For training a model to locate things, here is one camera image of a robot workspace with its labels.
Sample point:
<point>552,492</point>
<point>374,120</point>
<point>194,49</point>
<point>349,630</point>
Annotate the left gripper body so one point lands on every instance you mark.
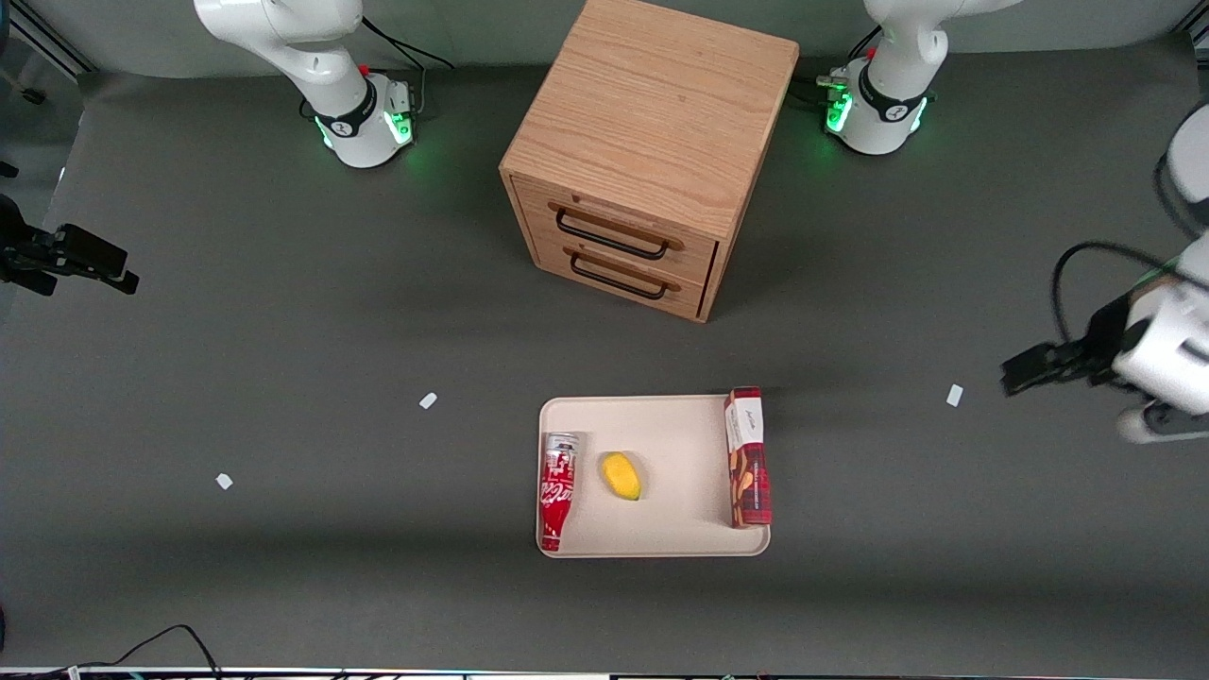
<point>1098,346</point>

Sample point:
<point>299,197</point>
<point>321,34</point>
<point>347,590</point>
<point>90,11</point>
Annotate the red cookie box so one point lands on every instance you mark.
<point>748,472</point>

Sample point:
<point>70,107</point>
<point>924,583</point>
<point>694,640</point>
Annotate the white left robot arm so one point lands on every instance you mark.
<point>888,104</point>

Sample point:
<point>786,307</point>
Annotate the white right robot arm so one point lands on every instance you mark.
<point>349,104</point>

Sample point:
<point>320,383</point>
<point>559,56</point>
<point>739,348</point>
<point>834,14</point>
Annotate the white plastic tray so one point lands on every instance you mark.
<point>671,444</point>

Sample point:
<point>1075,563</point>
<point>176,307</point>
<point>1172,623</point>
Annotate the yellow mango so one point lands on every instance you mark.
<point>621,475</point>

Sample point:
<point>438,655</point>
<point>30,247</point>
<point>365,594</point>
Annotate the wooden drawer cabinet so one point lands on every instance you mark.
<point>652,104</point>

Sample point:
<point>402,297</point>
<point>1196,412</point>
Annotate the red cola can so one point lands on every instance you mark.
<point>557,482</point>

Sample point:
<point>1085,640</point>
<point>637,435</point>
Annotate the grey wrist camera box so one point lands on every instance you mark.
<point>1157,425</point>

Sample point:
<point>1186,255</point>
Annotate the aluminium frame rail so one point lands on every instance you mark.
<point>52,42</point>

